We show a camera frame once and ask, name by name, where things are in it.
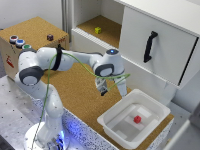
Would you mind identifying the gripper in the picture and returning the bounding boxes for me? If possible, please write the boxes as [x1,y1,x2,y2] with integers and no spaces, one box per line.
[95,76,110,97]

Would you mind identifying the pink block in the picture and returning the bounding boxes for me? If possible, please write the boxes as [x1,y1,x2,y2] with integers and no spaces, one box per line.
[133,115,142,125]

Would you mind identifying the yellow block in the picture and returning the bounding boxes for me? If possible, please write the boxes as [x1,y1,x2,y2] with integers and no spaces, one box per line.
[94,26,103,35]

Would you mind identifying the purple block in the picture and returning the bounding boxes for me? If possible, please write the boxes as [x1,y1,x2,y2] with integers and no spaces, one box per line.
[46,33,54,42]

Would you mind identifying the white plastic box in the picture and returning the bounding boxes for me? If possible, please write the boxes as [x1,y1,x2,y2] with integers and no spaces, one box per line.
[96,88,172,150]

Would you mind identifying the white sliding door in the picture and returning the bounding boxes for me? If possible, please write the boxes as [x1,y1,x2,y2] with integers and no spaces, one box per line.
[118,5,200,90]

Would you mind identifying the white cabinet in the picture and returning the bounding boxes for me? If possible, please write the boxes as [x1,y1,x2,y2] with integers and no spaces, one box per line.
[70,0,200,105]

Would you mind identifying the green button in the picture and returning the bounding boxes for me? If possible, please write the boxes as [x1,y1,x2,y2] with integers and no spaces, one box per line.
[21,43,33,52]

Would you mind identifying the wooden drawer box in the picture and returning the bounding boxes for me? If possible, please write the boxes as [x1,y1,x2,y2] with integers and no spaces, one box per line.
[0,16,71,81]

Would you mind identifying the blue button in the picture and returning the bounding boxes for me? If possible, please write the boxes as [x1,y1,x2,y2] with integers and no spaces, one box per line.
[15,38,26,48]

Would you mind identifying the red button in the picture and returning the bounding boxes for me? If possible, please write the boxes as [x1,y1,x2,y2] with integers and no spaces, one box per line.
[9,35,19,44]

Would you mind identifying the green cable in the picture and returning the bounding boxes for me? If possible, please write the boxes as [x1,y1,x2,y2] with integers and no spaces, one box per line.
[31,51,132,150]

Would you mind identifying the black door handle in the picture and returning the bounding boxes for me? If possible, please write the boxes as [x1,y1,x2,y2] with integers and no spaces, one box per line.
[143,30,159,64]

